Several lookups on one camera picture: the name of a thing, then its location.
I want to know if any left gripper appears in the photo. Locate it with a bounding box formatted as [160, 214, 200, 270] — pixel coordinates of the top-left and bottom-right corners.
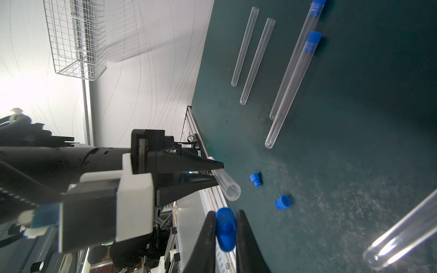
[1, 130, 224, 207]

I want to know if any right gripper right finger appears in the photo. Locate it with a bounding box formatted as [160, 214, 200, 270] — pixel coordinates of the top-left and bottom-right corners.
[236, 210, 271, 273]

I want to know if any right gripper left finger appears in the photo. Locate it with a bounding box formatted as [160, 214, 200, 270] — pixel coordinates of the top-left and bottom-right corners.
[183, 211, 216, 273]

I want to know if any blue stopper three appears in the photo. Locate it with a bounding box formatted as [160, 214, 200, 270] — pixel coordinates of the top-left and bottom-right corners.
[216, 208, 236, 252]

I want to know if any test tube three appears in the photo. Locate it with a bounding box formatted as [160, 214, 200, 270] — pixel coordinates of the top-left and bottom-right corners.
[212, 168, 241, 201]

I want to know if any blue stopper two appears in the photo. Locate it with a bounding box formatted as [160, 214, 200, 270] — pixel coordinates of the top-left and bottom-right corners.
[275, 195, 291, 210]

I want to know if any blue stopper one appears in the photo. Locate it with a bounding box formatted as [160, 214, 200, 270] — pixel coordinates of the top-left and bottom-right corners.
[249, 173, 262, 188]

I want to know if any test tube two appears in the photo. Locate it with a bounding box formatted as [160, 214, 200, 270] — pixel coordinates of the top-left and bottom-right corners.
[240, 18, 276, 105]

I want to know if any test tube one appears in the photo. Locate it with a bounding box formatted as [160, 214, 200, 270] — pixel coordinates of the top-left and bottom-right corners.
[231, 7, 259, 87]

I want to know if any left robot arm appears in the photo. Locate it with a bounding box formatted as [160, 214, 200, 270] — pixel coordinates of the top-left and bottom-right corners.
[1, 113, 224, 207]

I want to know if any test tube six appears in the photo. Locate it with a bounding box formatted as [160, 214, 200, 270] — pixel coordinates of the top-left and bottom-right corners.
[363, 191, 437, 271]

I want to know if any test tube five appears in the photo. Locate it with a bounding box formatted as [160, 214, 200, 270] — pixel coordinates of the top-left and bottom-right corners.
[265, 31, 322, 149]

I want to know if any test tube four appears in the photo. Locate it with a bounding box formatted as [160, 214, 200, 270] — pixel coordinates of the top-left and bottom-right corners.
[269, 0, 327, 121]

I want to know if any green table mat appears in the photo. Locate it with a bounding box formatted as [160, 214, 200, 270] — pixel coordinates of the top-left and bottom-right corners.
[192, 1, 437, 273]

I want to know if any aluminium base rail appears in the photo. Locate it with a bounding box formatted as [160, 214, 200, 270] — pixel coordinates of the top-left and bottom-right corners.
[150, 105, 240, 273]

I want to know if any white wire basket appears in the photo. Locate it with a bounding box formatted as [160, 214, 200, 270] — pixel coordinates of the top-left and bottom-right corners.
[43, 0, 107, 81]

